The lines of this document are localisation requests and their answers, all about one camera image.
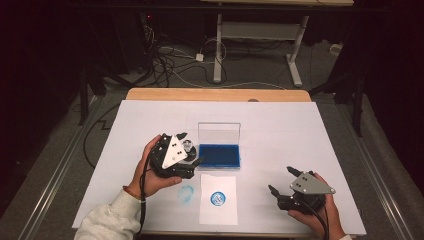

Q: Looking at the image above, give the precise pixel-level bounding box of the person's right hand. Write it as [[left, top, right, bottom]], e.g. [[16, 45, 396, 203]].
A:
[[288, 171, 346, 240]]

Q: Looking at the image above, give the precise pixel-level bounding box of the tangle of black cables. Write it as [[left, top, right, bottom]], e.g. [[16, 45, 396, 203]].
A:
[[143, 23, 228, 88]]

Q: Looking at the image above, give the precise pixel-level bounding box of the stamp with clear handle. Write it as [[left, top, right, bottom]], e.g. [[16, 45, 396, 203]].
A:
[[181, 139, 196, 153]]

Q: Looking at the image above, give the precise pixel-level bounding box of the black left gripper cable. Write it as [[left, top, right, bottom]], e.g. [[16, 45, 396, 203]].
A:
[[133, 146, 162, 240]]

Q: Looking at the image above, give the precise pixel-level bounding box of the person's left hand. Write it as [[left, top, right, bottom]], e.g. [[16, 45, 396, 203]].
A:
[[128, 134, 184, 198]]

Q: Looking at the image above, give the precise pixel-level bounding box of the black floor cable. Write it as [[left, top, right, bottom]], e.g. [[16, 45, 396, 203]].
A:
[[82, 103, 121, 169]]

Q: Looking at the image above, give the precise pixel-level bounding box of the metal floor rail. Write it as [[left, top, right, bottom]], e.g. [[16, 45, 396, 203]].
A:
[[346, 106, 414, 240], [18, 94, 104, 240]]

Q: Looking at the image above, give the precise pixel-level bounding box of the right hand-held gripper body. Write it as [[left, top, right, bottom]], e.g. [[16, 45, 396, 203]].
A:
[[278, 171, 337, 214]]

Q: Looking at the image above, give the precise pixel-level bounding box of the white metal desk frame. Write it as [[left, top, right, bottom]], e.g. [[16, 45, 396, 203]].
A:
[[213, 13, 309, 88]]

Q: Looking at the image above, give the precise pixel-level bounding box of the orange wrist band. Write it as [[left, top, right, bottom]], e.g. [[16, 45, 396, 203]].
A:
[[122, 185, 142, 202]]

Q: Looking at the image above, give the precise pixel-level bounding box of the black metal stand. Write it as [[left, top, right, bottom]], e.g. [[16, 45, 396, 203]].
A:
[[309, 71, 365, 138]]

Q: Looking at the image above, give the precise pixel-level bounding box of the large white table cover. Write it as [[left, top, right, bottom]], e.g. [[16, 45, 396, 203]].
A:
[[72, 99, 367, 236]]

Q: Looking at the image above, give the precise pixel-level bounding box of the blue ink pad box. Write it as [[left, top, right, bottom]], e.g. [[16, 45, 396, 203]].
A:
[[197, 121, 242, 171]]

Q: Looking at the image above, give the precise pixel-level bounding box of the white paper sheet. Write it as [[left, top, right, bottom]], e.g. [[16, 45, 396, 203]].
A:
[[198, 173, 239, 226]]

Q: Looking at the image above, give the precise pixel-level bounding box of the grey floor cable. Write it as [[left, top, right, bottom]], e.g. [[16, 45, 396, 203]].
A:
[[171, 68, 288, 90]]

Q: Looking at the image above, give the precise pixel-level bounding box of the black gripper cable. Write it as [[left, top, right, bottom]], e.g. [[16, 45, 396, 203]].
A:
[[301, 199, 332, 240], [133, 146, 162, 240]]

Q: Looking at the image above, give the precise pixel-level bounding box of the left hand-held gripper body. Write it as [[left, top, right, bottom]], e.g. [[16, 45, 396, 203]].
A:
[[148, 133, 196, 179]]

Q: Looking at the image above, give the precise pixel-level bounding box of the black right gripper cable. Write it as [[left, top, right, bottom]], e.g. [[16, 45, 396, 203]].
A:
[[301, 199, 332, 240]]

